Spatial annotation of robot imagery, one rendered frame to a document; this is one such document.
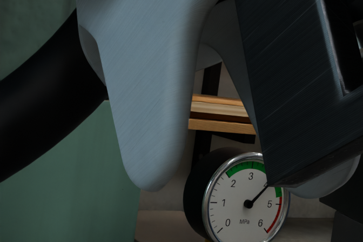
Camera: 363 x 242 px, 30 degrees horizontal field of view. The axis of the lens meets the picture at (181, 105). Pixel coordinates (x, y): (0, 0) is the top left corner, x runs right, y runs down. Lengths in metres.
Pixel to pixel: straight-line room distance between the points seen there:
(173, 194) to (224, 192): 2.96
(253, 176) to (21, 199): 0.14
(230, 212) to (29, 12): 0.17
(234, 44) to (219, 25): 0.01
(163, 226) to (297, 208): 3.34
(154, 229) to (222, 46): 0.34
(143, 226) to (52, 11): 0.17
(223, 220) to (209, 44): 0.26
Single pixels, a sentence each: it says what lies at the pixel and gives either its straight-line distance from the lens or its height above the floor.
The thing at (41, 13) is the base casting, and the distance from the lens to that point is 0.41.
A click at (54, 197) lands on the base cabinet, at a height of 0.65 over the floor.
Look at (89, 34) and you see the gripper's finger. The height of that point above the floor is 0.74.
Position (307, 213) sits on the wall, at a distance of 3.88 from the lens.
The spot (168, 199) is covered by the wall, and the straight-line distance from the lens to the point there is 3.36.
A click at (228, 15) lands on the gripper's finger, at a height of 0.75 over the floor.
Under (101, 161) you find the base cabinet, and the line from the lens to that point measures 0.43.
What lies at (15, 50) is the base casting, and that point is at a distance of 0.41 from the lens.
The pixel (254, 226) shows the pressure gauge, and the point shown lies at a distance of 0.42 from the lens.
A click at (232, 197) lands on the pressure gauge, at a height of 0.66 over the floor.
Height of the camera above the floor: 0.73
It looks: 3 degrees down
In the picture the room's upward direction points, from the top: 8 degrees clockwise
